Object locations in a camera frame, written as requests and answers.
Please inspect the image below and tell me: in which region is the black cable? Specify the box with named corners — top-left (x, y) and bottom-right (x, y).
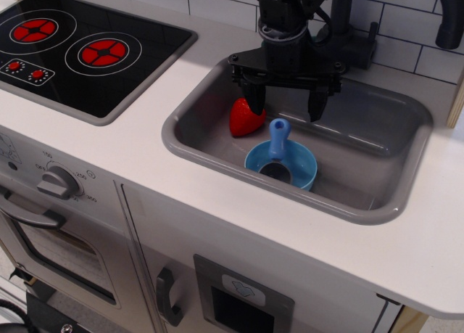
top-left (0, 299), bottom-right (46, 333)

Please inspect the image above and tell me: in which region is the grey cabinet door handle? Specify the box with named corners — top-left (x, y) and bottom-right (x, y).
top-left (155, 268), bottom-right (183, 327)

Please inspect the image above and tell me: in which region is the grey sink basin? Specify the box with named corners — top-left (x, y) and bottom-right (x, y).
top-left (162, 60), bottom-right (433, 225)

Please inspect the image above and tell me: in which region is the grey dispenser panel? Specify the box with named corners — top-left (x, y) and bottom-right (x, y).
top-left (194, 254), bottom-right (294, 333)

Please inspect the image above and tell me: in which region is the red toy strawberry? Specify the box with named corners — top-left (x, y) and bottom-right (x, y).
top-left (229, 97), bottom-right (267, 136)

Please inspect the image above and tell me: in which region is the grey oven door handle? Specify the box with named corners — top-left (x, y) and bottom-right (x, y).
top-left (1, 187), bottom-right (66, 230)

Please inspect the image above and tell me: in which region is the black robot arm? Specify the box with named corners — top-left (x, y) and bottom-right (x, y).
top-left (228, 0), bottom-right (346, 122)

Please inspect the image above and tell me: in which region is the blue grey toy spoon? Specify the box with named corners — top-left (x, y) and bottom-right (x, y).
top-left (259, 118), bottom-right (292, 184)

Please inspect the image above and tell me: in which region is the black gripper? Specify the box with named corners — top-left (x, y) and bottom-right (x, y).
top-left (228, 30), bottom-right (345, 122)

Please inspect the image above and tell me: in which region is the grey oven knob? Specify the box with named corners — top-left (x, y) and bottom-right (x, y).
top-left (36, 166), bottom-right (80, 200)

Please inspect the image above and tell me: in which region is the dark grey faucet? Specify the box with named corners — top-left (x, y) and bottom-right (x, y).
top-left (316, 0), bottom-right (463, 70)

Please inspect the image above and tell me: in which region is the toy oven door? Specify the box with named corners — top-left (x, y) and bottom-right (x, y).
top-left (1, 187), bottom-right (154, 332)

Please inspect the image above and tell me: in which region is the black toy stovetop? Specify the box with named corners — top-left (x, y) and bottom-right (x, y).
top-left (1, 0), bottom-right (197, 126)

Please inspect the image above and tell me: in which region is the light blue bowl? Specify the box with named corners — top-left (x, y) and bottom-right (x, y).
top-left (244, 140), bottom-right (318, 190)

